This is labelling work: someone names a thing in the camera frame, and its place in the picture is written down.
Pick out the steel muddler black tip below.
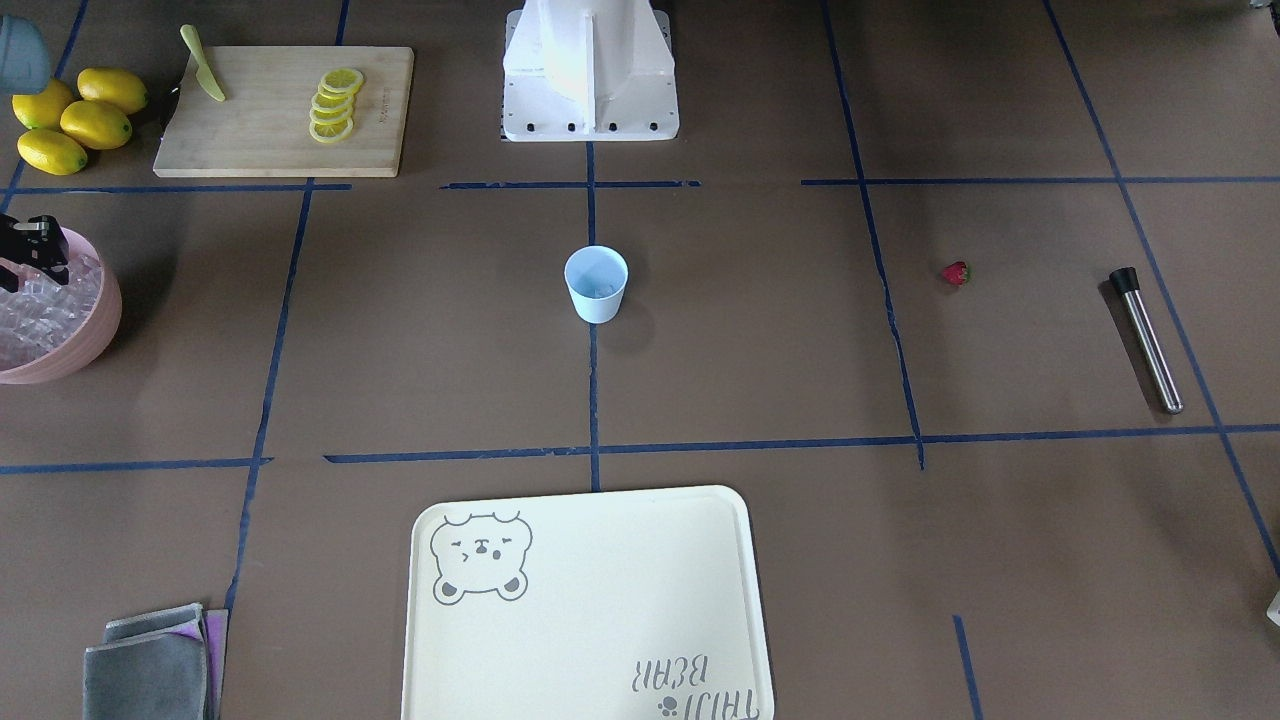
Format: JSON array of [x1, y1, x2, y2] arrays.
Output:
[[1108, 266, 1185, 415]]

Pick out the light blue cup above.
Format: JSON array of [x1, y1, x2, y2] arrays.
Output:
[[563, 245, 630, 325]]

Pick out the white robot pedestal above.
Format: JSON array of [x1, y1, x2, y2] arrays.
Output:
[[500, 1, 680, 143]]

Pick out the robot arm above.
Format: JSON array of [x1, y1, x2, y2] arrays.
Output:
[[1, 15, 70, 293]]

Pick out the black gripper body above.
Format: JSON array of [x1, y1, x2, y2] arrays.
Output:
[[1, 214, 70, 287]]

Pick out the red strawberry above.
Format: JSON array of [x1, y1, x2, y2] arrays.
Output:
[[940, 261, 972, 287]]

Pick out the pink bowl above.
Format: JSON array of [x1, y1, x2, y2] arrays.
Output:
[[1, 217, 122, 386]]

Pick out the grey folded cloth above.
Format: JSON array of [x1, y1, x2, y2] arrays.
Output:
[[82, 603, 229, 719]]

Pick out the pile of ice cubes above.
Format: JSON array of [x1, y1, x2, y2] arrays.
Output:
[[1, 255, 104, 372]]

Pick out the yellow lemon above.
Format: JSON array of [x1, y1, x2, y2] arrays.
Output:
[[12, 78, 77, 131], [15, 128, 88, 176], [59, 100, 133, 150], [76, 67, 150, 117]]

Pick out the cream bear tray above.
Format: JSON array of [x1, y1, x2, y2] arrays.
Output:
[[399, 486, 776, 719]]

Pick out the yellow-green plastic knife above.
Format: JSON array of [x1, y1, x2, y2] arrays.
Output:
[[180, 24, 227, 102]]

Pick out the lemon slices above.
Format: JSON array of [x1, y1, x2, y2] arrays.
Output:
[[307, 67, 365, 143]]

